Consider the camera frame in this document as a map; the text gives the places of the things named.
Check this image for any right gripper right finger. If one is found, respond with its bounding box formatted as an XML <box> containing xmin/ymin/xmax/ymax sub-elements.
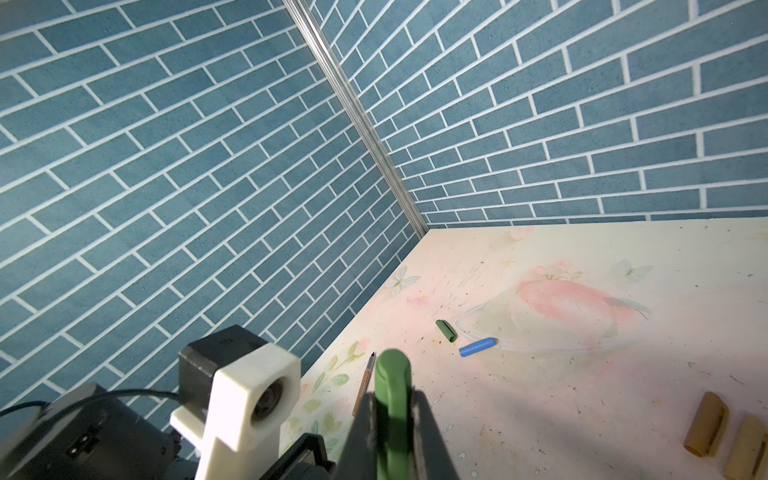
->
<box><xmin>411</xmin><ymin>390</ymin><xmax>459</xmax><ymax>480</ymax></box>

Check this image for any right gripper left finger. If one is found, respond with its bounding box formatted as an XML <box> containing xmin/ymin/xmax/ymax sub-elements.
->
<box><xmin>332</xmin><ymin>393</ymin><xmax>378</xmax><ymax>480</ymax></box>

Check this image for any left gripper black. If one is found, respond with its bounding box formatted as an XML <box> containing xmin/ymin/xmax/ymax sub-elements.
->
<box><xmin>1</xmin><ymin>384</ymin><xmax>202</xmax><ymax>479</ymax></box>

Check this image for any brown pen left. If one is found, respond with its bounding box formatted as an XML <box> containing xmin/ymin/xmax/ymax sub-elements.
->
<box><xmin>352</xmin><ymin>352</ymin><xmax>376</xmax><ymax>417</ymax></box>

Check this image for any dark green pen cap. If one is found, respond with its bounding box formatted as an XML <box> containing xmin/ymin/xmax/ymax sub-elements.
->
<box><xmin>435</xmin><ymin>319</ymin><xmax>458</xmax><ymax>343</ymax></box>

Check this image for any blue pen cap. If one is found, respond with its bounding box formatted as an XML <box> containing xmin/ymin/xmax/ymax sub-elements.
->
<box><xmin>459</xmin><ymin>337</ymin><xmax>497</xmax><ymax>357</ymax></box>

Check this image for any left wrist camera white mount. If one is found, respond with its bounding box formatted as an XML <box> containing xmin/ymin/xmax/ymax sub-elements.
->
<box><xmin>170</xmin><ymin>325</ymin><xmax>301</xmax><ymax>479</ymax></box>

